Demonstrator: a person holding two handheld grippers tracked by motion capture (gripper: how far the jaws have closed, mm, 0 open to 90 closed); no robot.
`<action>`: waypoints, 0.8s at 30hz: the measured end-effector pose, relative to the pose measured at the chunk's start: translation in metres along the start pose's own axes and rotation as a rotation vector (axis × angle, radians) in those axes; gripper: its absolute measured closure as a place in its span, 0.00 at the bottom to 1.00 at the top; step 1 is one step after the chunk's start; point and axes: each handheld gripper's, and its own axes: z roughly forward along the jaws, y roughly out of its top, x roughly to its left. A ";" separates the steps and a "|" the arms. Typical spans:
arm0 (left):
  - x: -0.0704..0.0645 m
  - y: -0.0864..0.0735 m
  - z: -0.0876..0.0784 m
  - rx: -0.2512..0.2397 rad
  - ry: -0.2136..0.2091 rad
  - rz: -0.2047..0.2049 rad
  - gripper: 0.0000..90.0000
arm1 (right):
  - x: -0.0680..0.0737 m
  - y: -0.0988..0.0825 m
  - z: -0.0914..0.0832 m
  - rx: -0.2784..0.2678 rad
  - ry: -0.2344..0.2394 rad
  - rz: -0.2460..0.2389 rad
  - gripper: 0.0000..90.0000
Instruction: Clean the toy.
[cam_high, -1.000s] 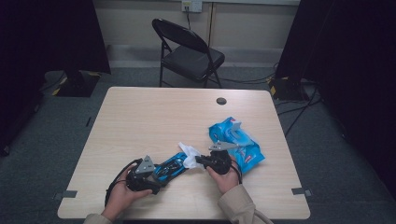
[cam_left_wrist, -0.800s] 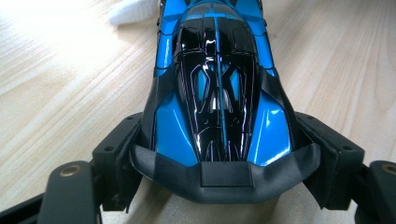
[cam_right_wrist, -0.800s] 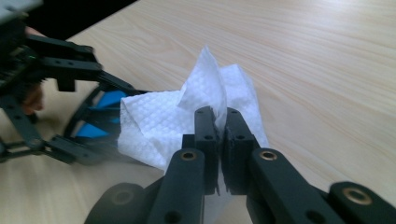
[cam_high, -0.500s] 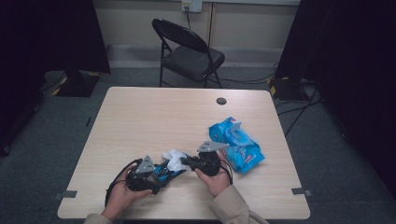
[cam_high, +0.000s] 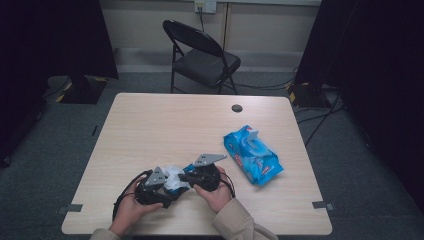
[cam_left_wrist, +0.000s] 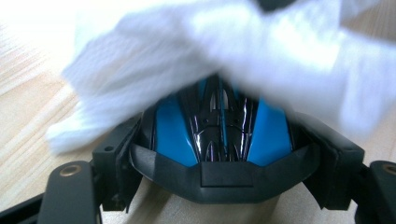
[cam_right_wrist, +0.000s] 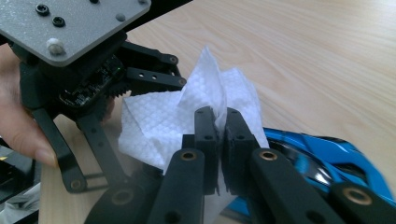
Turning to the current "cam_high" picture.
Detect grey tape strip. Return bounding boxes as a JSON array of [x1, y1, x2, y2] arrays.
[[311, 200, 335, 212], [56, 203, 84, 215]]

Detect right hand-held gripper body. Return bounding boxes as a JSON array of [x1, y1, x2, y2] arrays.
[[189, 153, 228, 193]]

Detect black floor box yellow tape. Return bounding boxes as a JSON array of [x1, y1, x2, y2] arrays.
[[286, 81, 332, 109]]

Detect person's right hand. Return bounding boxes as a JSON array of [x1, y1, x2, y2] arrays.
[[193, 166, 235, 215]]

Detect white wet wipe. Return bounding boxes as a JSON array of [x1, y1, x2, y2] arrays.
[[156, 164, 192, 192]]

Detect black stand base yellow tape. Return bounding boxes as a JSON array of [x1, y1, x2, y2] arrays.
[[55, 74, 109, 105]]

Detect black folding chair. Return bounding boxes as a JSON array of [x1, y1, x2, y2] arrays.
[[162, 19, 242, 96]]

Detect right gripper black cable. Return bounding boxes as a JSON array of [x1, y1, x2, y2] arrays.
[[218, 171, 237, 200]]

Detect blue wet wipes pack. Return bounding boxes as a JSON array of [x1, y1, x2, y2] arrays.
[[223, 124, 285, 187]]

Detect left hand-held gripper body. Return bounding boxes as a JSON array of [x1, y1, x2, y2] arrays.
[[134, 166, 175, 206]]

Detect white wall socket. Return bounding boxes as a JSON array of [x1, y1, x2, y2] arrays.
[[194, 0, 218, 15]]

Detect black curtain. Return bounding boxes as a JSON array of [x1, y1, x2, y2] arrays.
[[0, 0, 120, 168], [294, 0, 424, 214]]

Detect person's left hand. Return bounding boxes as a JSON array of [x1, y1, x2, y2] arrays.
[[108, 185, 165, 237]]

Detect black floor cables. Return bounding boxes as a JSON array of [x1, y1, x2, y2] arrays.
[[229, 68, 346, 148]]

